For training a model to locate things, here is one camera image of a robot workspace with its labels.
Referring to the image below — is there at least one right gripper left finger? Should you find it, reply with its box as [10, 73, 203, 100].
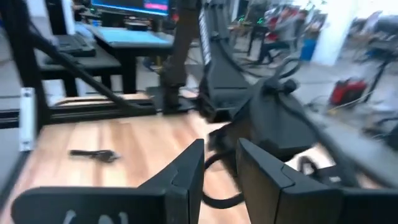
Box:
[11, 138, 205, 224]

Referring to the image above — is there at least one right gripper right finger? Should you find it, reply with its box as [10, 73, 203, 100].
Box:
[235, 138, 398, 224]

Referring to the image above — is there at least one red machine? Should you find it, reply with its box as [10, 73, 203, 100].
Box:
[328, 78, 368, 107]

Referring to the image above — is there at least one blue bin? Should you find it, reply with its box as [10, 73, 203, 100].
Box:
[300, 37, 317, 62]

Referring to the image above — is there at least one person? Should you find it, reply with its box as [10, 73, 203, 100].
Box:
[257, 6, 307, 65]

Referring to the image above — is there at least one dark stand pole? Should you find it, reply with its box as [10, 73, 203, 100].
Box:
[146, 0, 201, 114]

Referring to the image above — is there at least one black low bench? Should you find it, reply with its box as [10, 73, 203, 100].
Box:
[37, 46, 122, 97]

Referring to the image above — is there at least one blue topped desk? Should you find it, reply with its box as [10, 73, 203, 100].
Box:
[88, 26, 175, 94]

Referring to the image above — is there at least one black keyboard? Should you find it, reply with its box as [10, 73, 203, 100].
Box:
[55, 33, 96, 58]

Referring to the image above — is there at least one computer monitor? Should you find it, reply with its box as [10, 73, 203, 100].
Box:
[91, 0, 171, 17]

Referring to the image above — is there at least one small black cable piece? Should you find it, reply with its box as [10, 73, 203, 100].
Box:
[68, 149, 121, 164]

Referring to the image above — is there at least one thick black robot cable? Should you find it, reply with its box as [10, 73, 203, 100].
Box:
[201, 124, 246, 210]

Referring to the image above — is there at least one white metal bracket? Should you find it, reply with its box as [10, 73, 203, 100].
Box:
[19, 87, 35, 152]

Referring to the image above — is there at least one black rig frame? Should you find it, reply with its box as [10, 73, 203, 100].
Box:
[0, 0, 158, 130]

